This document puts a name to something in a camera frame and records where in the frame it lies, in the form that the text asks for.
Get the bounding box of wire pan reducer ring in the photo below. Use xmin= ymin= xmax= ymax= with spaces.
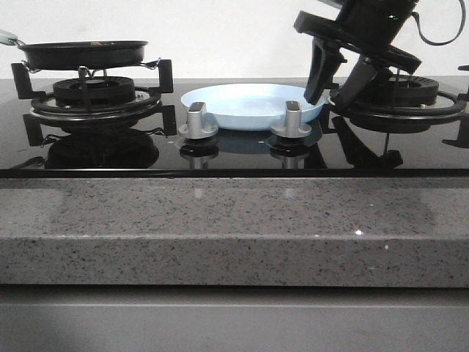
xmin=21 ymin=57 xmax=163 ymax=80

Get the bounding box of black cable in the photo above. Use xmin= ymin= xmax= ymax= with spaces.
xmin=410 ymin=0 xmax=467 ymax=47

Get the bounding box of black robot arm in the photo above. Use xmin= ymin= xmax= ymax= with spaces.
xmin=294 ymin=0 xmax=421 ymax=110

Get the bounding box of black glass gas cooktop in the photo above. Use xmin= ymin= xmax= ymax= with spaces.
xmin=1 ymin=83 xmax=468 ymax=178

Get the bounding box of silver stove knob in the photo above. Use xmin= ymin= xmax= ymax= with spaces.
xmin=270 ymin=100 xmax=312 ymax=139
xmin=178 ymin=102 xmax=218 ymax=139

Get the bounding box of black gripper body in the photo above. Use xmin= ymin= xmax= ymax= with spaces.
xmin=294 ymin=1 xmax=421 ymax=73

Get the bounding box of grey cabinet front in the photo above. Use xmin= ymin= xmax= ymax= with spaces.
xmin=1 ymin=285 xmax=468 ymax=351

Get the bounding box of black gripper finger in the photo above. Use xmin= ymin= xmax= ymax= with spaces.
xmin=304 ymin=37 xmax=344 ymax=105
xmin=331 ymin=57 xmax=377 ymax=110

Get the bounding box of black gas burner head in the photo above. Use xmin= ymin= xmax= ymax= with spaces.
xmin=53 ymin=76 xmax=135 ymax=106
xmin=362 ymin=75 xmax=439 ymax=107

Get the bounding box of black pan support grate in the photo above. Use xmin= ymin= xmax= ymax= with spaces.
xmin=320 ymin=73 xmax=468 ymax=158
xmin=12 ymin=59 xmax=174 ymax=128

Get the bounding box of light blue plate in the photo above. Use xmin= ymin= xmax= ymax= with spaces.
xmin=181 ymin=84 xmax=326 ymax=131

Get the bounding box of black frying pan mint handle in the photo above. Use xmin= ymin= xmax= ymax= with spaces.
xmin=1 ymin=30 xmax=148 ymax=70

